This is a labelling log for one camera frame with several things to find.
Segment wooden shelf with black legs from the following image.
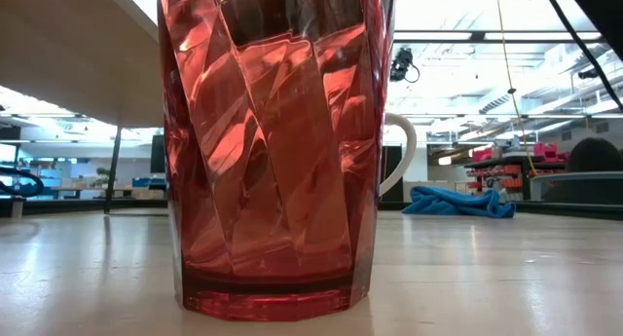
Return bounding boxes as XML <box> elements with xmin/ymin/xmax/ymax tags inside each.
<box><xmin>0</xmin><ymin>0</ymin><xmax>167</xmax><ymax>216</ymax></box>

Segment rack with red bins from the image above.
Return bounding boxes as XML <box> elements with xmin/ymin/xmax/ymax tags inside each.
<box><xmin>463</xmin><ymin>140</ymin><xmax>571</xmax><ymax>203</ymax></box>

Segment black table frame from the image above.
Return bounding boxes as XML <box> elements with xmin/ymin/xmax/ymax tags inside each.
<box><xmin>0</xmin><ymin>197</ymin><xmax>623</xmax><ymax>222</ymax></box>

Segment black monitor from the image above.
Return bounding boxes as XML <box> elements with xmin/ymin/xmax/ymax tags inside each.
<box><xmin>149</xmin><ymin>133</ymin><xmax>167</xmax><ymax>174</ymax></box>

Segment yellow cable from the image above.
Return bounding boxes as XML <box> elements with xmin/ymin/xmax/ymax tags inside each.
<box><xmin>495</xmin><ymin>0</ymin><xmax>539</xmax><ymax>177</ymax></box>

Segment dark curved cable sleeve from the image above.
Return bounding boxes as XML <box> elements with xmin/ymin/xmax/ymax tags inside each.
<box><xmin>0</xmin><ymin>166</ymin><xmax>46</xmax><ymax>199</ymax></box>

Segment grey chair back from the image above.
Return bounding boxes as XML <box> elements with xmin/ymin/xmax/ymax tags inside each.
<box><xmin>529</xmin><ymin>170</ymin><xmax>623</xmax><ymax>205</ymax></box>

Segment blue cloth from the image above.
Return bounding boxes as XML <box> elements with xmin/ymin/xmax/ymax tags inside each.
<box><xmin>401</xmin><ymin>185</ymin><xmax>517</xmax><ymax>220</ymax></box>

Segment white ceramic mug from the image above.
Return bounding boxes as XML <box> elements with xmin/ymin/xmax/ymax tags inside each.
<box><xmin>379</xmin><ymin>112</ymin><xmax>419</xmax><ymax>198</ymax></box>

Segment red faceted plastic cup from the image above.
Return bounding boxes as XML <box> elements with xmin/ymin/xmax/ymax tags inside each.
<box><xmin>157</xmin><ymin>0</ymin><xmax>394</xmax><ymax>323</ymax></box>

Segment black partition panels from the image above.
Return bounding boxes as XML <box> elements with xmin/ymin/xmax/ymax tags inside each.
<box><xmin>380</xmin><ymin>144</ymin><xmax>405</xmax><ymax>204</ymax></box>

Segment black ceiling camera with cable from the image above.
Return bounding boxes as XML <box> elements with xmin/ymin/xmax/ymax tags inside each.
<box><xmin>388</xmin><ymin>47</ymin><xmax>421</xmax><ymax>85</ymax></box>

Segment person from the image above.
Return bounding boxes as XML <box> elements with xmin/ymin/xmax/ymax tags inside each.
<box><xmin>566</xmin><ymin>136</ymin><xmax>623</xmax><ymax>174</ymax></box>

